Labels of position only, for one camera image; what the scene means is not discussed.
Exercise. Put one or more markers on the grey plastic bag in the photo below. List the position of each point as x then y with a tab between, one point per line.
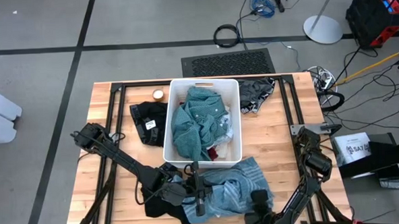
393	183

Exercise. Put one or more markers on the black and red case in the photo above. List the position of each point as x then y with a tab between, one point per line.
367	20

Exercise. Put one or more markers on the white cardboard box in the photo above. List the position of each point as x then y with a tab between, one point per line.
353	149

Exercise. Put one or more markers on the white power strip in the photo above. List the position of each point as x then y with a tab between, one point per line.
324	81

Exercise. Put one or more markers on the white perforated laundry basket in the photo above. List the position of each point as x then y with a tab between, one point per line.
168	127

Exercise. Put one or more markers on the black boxer briefs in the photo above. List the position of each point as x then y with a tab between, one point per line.
152	110

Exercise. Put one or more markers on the grey white knit garment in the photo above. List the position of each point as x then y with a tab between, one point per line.
226	127

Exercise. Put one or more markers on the red and white sock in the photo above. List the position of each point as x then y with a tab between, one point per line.
213	153

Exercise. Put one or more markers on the grey metal mounting plate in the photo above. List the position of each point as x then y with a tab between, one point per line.
298	129

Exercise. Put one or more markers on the black garment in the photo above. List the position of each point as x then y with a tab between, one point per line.
156	208

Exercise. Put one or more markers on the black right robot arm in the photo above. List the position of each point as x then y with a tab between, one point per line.
318	162

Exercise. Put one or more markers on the grey boxer briefs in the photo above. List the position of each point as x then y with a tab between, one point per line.
252	92

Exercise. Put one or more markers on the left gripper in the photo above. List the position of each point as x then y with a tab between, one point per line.
199	188

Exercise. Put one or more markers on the black desk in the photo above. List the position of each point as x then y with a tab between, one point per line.
390	151

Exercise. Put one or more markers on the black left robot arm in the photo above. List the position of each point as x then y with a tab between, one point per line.
120	159

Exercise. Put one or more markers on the white round stand base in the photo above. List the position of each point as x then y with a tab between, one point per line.
322	30

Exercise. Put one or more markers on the small round tin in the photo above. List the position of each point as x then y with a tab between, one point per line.
158	94

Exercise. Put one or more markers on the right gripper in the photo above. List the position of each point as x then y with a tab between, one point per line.
263	220

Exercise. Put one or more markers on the black floor mat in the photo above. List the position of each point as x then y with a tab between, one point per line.
227	63

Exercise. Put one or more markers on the blue striped towel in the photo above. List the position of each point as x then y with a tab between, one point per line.
233	191

